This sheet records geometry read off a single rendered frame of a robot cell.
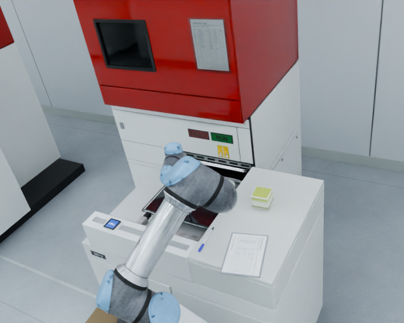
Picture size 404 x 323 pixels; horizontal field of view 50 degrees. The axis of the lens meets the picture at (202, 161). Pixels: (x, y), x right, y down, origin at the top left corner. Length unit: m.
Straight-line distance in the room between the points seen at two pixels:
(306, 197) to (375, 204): 1.53
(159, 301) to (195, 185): 0.37
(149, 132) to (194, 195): 1.09
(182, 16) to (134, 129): 0.79
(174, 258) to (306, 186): 0.66
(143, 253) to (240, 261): 0.44
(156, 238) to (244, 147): 0.87
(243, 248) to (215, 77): 0.72
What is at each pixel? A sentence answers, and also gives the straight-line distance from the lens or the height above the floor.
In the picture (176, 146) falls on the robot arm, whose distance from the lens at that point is 1.76.
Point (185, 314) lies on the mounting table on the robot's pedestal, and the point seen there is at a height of 0.82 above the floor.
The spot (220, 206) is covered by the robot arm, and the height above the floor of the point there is 1.32.
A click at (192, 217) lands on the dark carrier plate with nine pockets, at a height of 0.90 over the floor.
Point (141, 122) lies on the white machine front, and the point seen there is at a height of 1.11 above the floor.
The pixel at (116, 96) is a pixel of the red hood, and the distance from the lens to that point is 2.27.
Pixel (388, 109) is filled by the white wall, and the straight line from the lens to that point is 3.45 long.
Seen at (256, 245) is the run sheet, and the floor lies 0.97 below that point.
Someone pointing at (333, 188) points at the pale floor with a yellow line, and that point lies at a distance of 3.49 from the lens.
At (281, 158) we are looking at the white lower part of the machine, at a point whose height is 0.77.
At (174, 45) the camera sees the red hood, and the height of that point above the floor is 1.57.
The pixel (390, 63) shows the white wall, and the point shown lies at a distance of 3.30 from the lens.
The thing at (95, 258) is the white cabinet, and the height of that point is 0.74.
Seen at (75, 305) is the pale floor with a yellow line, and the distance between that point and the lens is 3.03.
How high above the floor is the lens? 2.18
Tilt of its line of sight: 34 degrees down
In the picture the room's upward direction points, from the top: 10 degrees counter-clockwise
